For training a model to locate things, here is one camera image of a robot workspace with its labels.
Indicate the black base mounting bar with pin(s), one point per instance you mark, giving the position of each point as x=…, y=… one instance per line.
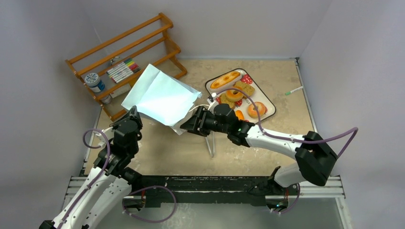
x=152, y=191

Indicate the round brown bread slice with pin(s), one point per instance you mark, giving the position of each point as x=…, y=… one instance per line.
x=248, y=89

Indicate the long fake bread loaf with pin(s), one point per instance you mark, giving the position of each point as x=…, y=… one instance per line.
x=224, y=81

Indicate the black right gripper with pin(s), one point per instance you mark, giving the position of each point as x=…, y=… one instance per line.
x=198, y=121

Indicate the white strawberry tray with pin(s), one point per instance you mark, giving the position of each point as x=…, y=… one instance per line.
x=258, y=96

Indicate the orange wooden shelf rack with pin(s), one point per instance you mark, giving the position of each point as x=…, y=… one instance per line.
x=172, y=49

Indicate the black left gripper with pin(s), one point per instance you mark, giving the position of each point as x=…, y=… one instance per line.
x=133, y=113

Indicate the small clear bottle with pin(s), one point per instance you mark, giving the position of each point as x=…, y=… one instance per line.
x=106, y=100

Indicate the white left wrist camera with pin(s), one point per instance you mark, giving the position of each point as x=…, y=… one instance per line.
x=104, y=136

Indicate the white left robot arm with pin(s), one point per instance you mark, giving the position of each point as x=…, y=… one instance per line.
x=107, y=168

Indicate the orange fake pastry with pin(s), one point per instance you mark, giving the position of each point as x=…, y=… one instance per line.
x=239, y=114

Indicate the small white box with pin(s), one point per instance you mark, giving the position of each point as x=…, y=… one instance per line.
x=120, y=90

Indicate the green capped marker pen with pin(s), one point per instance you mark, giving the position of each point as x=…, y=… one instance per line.
x=294, y=90

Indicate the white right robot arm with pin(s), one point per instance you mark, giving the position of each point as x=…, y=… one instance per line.
x=314, y=159

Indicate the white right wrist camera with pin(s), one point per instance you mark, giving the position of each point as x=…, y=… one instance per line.
x=213, y=99

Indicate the pack of coloured markers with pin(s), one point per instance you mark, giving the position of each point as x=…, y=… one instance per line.
x=123, y=70

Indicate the light blue paper bag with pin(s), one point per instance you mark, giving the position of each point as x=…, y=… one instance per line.
x=162, y=98

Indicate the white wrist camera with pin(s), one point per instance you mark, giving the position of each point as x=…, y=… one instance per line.
x=213, y=99
x=104, y=136

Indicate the orange fake donut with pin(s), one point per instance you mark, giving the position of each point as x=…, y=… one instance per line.
x=256, y=110
x=234, y=95

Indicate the aluminium rail frame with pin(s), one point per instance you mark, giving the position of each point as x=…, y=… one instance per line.
x=333, y=189

